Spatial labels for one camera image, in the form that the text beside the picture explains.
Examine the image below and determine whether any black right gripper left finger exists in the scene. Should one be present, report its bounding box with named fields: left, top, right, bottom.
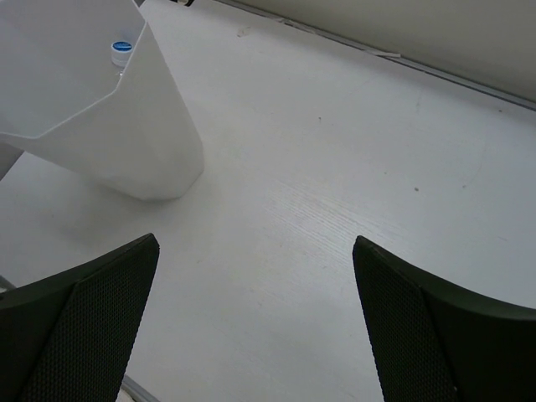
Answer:
left=1, top=234, right=159, bottom=401

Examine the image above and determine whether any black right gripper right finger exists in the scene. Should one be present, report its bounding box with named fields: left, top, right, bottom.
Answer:
left=353, top=236, right=535, bottom=401

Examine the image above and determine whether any clear white cap plastic bottle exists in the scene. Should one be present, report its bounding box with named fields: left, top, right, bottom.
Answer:
left=111, top=41, right=133, bottom=68

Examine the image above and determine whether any white octagonal plastic bin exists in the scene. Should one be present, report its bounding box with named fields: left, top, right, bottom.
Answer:
left=1, top=1, right=204, bottom=201

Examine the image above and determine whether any aluminium table edge rail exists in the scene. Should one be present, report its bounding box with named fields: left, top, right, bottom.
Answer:
left=121, top=375, right=159, bottom=402

